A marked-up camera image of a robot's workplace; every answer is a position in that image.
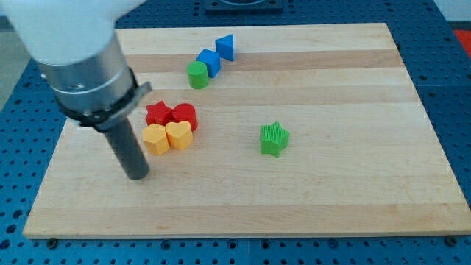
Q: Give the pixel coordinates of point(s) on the yellow pentagon block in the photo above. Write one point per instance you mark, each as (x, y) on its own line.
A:
(155, 139)

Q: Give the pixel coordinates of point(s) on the green cylinder block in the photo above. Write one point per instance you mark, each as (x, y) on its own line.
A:
(197, 75)

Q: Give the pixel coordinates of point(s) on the red star block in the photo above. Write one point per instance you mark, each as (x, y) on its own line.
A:
(158, 113)

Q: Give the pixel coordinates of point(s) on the green star block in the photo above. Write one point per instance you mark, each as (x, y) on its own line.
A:
(273, 139)

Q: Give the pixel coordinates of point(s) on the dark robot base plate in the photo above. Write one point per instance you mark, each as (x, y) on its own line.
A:
(225, 6)

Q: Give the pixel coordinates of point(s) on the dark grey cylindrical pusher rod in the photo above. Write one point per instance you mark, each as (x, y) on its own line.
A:
(127, 150)

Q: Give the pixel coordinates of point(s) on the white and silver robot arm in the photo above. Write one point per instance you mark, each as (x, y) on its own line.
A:
(75, 45)

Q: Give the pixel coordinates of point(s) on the blue triangle block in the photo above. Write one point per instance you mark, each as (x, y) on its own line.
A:
(225, 47)

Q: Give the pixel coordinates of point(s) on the light wooden board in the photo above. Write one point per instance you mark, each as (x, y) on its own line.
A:
(362, 158)

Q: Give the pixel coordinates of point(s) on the blue cube block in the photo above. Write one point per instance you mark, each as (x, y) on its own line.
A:
(212, 60)

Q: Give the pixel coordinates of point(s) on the red cylinder block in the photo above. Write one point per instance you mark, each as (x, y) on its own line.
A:
(185, 112)

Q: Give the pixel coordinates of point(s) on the yellow heart block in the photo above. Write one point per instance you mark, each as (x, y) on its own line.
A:
(179, 134)

